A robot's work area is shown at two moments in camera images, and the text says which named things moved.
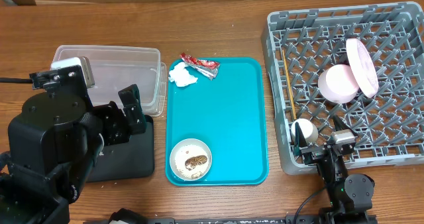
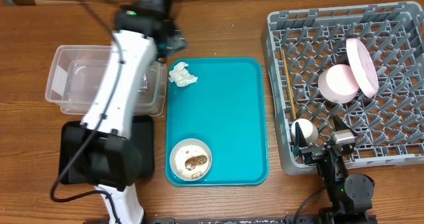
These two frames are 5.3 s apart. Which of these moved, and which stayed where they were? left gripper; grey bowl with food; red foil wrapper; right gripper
Moved: left gripper; red foil wrapper
Stayed: right gripper; grey bowl with food
